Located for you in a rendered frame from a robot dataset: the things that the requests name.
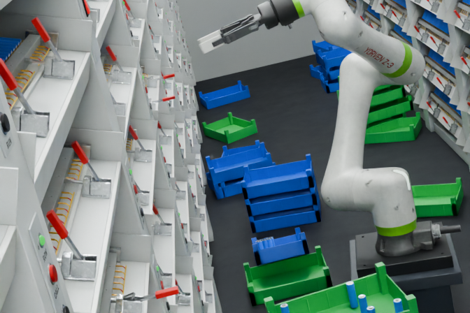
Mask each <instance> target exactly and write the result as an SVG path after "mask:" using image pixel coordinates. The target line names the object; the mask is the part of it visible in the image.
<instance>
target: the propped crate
mask: <svg viewBox="0 0 470 313"><path fill-rule="evenodd" d="M295 232H296V234H295V235H289V236H286V237H283V238H277V239H274V243H275V247H269V248H266V249H261V250H259V248H258V245H257V243H255V242H256V241H257V238H251V240H252V248H253V252H254V255H255V260H256V264H257V265H263V264H266V263H272V262H275V261H280V260H284V259H289V258H292V257H296V256H301V255H304V254H310V253H309V250H308V244H307V241H306V236H305V233H304V232H303V233H301V231H300V228H299V227H298V228H295Z"/></svg>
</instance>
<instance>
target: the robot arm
mask: <svg viewBox="0 0 470 313"><path fill-rule="evenodd" d="M257 9H258V11H259V13H258V14H256V15H253V14H249V15H247V16H246V17H244V18H241V19H240V20H237V21H235V22H232V23H231V24H228V25H226V26H224V27H221V29H220V30H217V31H215V32H213V33H211V34H209V35H207V36H204V37H203V38H200V39H199V40H198V42H199V47H200V49H201V51H202V53H203V54H205V53H207V52H210V51H211V50H214V49H215V48H218V47H220V46H222V45H224V44H230V43H231V42H234V41H236V40H238V39H240V38H242V37H244V36H246V35H248V34H250V33H252V32H254V31H258V30H259V27H260V26H261V25H263V24H264V25H265V27H266V28H267V29H271V28H273V27H276V26H278V23H280V24H281V25H282V26H288V27H289V29H291V28H292V25H291V23H293V22H294V21H295V20H298V19H299V18H301V17H304V16H306V15H309V14H311V15H312V16H313V18H314V20H315V22H316V24H317V26H318V29H319V32H320V35H321V37H322V38H323V39H324V40H325V41H326V42H328V43H329V44H331V45H335V46H338V47H340V48H344V49H346V50H349V51H351V52H353V53H351V54H349V55H348V56H347V57H346V58H345V59H344V60H343V61H342V62H341V66H340V71H339V105H338V112H337V118H336V128H335V132H334V139H333V143H332V150H331V153H330V156H329V161H328V164H327V169H326V172H325V176H324V179H323V181H322V186H321V194H322V198H323V200H324V202H325V203H326V204H327V205H328V206H329V207H330V208H332V209H334V210H338V211H367V212H371V213H372V215H373V222H374V225H375V227H376V230H377V233H378V239H377V242H376V246H375V247H376V251H377V253H378V254H380V255H383V256H405V255H408V254H412V253H414V252H417V251H418V250H420V249H426V250H428V249H433V247H434V245H435V244H436V243H435V241H436V239H440V237H441V234H446V233H457V232H461V228H460V225H454V226H444V227H440V226H439V224H435V225H433V224H432V221H421V222H416V220H417V215H416V211H415V203H414V199H413V192H412V187H411V181H410V177H409V174H408V172H407V171H406V170H404V169H403V168H397V167H389V168H370V169H363V157H364V141H365V134H366V124H367V120H368V115H369V108H370V105H371V99H372V95H373V91H374V89H375V88H377V87H378V86H381V85H411V84H413V83H415V82H417V81H418V80H419V79H420V78H421V77H422V75H423V73H424V72H425V59H424V57H423V56H422V54H421V53H420V52H419V51H418V50H416V49H415V48H413V47H411V46H410V45H408V44H406V43H404V42H402V41H400V40H398V39H395V38H393V37H391V36H388V35H385V34H382V33H380V32H379V31H376V30H375V29H373V28H371V27H370V26H368V25H367V24H365V23H364V22H363V21H361V20H360V19H359V18H358V17H357V16H356V15H355V14H354V13H353V12H352V11H351V9H350V7H349V6H348V4H347V3H346V0H270V2H267V1H266V2H264V3H262V4H260V5H258V6H257Z"/></svg>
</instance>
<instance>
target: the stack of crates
mask: <svg viewBox="0 0 470 313"><path fill-rule="evenodd" d="M243 169H244V177H243V181H241V187H242V191H243V196H244V200H245V205H246V208H247V211H248V216H249V220H250V225H251V229H252V233H259V232H263V231H270V230H275V229H279V228H287V227H292V226H299V225H304V224H312V223H316V222H321V209H320V198H319V194H318V188H317V184H316V181H315V174H314V170H313V164H312V161H311V155H310V154H306V160H303V161H295V162H291V163H284V164H280V165H275V166H268V167H264V168H257V169H252V170H249V168H248V165H247V166H244V167H243Z"/></svg>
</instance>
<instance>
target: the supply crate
mask: <svg viewBox="0 0 470 313"><path fill-rule="evenodd" d="M375 267H376V273H374V274H372V275H368V276H366V277H361V278H359V279H355V280H352V281H351V282H354V285H355V292H356V296H357V302H358V307H356V308H352V307H351V306H350V300H349V296H348V290H347V286H346V283H347V282H346V283H343V284H339V285H336V286H333V287H330V288H327V289H323V290H321V291H316V292H314V293H310V294H308V295H305V296H301V297H298V298H294V299H291V300H288V301H285V302H282V303H278V304H276V305H274V301H273V298H272V297H271V296H270V297H268V298H264V304H265V308H266V313H282V312H281V309H280V306H281V305H282V304H284V303H286V304H288V307H289V311H290V313H361V311H360V307H359V301H358V296H359V295H362V294H364V295H365V296H366V301H367V305H368V306H374V307H375V311H376V313H395V309H394V303H393V300H394V299H396V298H400V299H401V301H402V306H403V310H404V311H403V312H399V313H419V312H418V306H417V301H416V297H415V296H414V295H413V294H411V295H408V296H407V295H406V294H405V293H404V292H403V291H402V290H401V289H400V288H399V287H398V286H397V285H396V284H395V283H394V282H393V281H392V279H391V278H390V277H389V276H388V275H387V273H386V268H385V264H384V263H383V262H380V263H376V264H375Z"/></svg>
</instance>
